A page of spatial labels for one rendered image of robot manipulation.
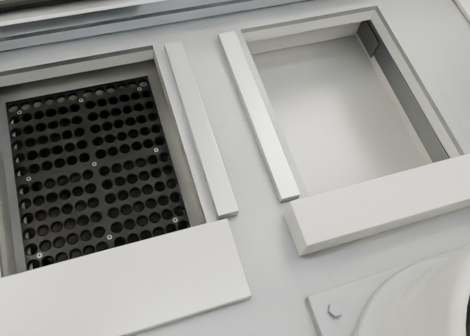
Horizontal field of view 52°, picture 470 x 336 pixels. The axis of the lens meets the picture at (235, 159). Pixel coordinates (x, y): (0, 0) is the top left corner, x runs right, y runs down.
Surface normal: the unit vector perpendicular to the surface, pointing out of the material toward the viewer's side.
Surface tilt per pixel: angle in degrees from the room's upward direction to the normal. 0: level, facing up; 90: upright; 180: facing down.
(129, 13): 90
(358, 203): 0
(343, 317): 0
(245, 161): 0
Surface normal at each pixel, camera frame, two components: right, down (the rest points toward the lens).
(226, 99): 0.10, -0.47
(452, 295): -0.85, -0.51
